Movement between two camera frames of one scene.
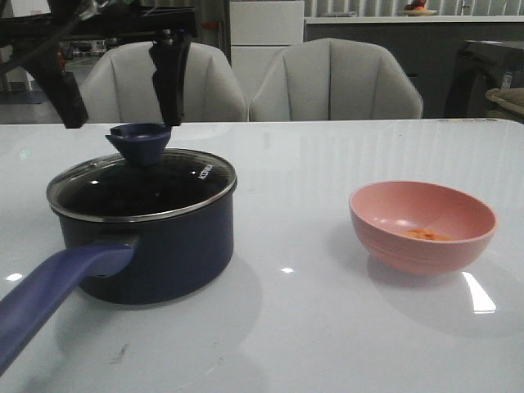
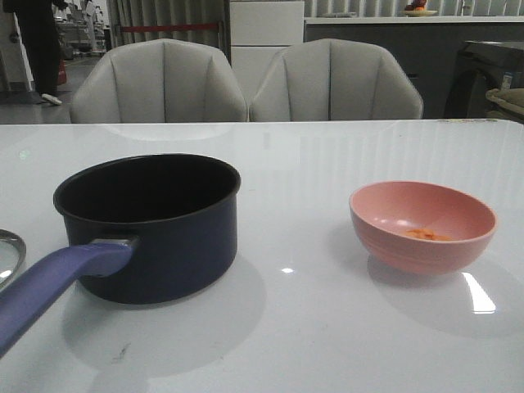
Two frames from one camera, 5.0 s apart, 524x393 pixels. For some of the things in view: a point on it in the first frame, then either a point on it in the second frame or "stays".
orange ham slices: x=426 y=233 stays
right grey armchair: x=334 y=79 stays
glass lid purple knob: x=140 y=180 → x=12 y=257
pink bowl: x=418 y=228 stays
